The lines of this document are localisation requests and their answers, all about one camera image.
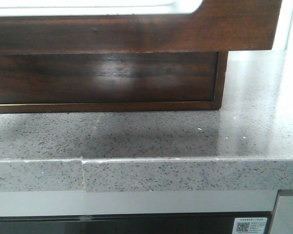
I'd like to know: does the black appliance under counter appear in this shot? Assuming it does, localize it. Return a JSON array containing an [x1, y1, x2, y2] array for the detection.
[[0, 212, 272, 234]]

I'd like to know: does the white plastic drawer handle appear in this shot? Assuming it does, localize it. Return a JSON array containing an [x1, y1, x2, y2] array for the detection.
[[0, 0, 202, 17]]

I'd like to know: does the grey cabinet door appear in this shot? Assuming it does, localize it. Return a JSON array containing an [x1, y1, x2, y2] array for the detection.
[[269, 190, 293, 234]]

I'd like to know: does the dark wooden drawer cabinet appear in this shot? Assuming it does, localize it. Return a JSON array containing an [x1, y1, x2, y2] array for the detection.
[[0, 50, 229, 114]]

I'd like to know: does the wooden drawer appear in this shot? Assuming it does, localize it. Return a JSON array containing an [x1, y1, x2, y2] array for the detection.
[[0, 0, 282, 55], [0, 51, 220, 105]]

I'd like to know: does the white QR code sticker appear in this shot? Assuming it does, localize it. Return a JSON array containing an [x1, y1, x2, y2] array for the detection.
[[232, 217, 268, 234]]

